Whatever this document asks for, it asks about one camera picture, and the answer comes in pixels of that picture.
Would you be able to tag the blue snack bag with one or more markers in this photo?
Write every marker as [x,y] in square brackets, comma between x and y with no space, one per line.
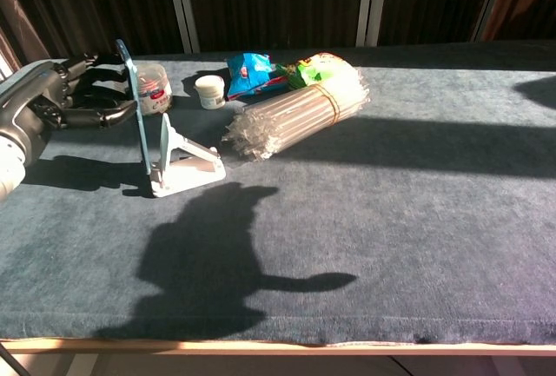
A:
[252,74]

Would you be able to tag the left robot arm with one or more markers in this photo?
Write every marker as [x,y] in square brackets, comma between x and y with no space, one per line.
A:
[8,172]

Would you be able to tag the bundle of clear straws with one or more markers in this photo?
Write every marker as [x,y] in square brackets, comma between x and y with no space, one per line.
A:
[299,111]

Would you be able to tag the black smartphone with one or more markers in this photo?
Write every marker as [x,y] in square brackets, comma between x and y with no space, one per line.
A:
[138,107]

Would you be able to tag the white window frame post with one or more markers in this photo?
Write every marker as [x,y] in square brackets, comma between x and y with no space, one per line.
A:
[372,2]
[182,2]
[491,2]

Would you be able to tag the white folding phone stand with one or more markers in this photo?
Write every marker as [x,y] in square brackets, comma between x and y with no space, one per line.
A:
[191,169]

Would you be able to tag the blue-grey table cloth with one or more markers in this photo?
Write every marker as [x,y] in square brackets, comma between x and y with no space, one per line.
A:
[369,219]

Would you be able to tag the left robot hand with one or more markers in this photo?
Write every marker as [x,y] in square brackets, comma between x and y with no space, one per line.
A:
[35,85]

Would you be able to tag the small white jar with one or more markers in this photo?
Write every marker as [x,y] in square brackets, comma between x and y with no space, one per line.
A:
[210,91]

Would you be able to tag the green orange snack bag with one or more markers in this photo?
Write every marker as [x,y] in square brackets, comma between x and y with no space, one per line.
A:
[313,72]

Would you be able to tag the clear plastic jar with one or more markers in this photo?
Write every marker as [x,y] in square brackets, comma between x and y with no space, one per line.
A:
[154,89]

